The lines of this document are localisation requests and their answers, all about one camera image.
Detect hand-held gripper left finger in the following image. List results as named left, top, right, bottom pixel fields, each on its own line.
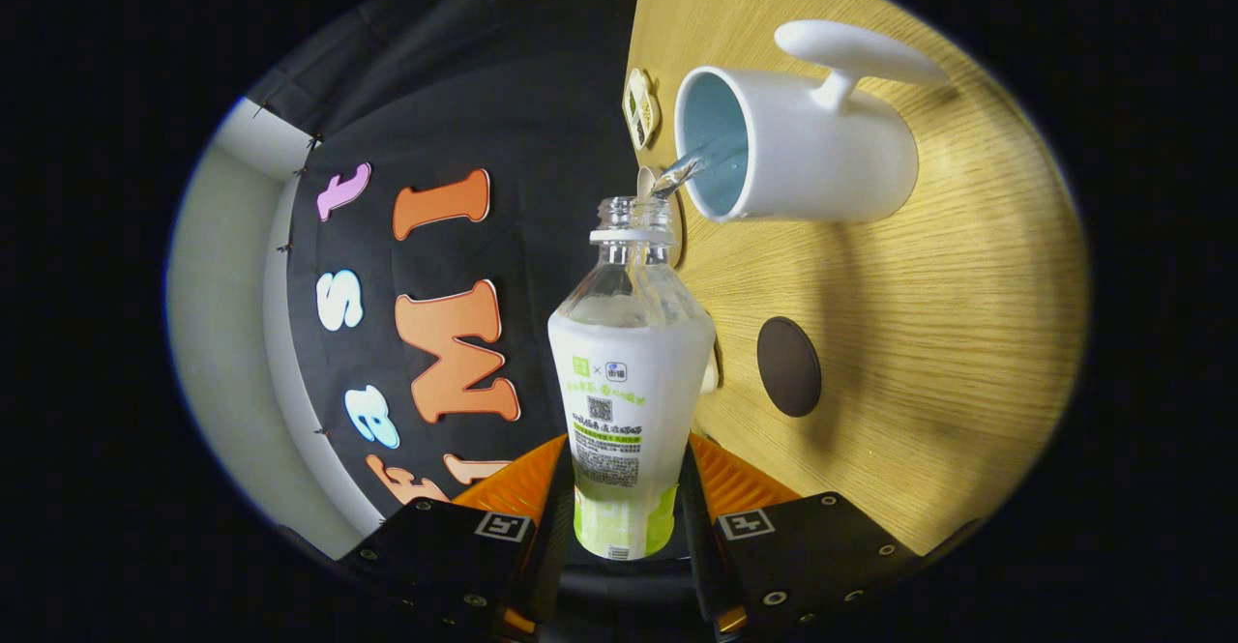
left=339, top=433, right=574, bottom=639

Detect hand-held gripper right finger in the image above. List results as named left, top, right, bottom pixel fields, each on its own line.
left=682, top=433, right=920, bottom=639

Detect round dark brown coaster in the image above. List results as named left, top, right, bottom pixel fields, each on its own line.
left=756, top=316, right=823, bottom=419

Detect clear juice bottle white label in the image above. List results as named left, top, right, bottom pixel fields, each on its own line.
left=547, top=195, right=717, bottom=562

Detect white cup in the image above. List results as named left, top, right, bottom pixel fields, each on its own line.
left=673, top=20, right=954, bottom=224

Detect wooden table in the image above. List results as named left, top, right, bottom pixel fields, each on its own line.
left=624, top=0, right=1089, bottom=557

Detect black backdrop cloth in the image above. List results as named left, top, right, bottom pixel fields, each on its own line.
left=247, top=0, right=717, bottom=528

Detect white divided sauce dish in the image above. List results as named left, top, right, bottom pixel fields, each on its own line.
left=623, top=68, right=663, bottom=151

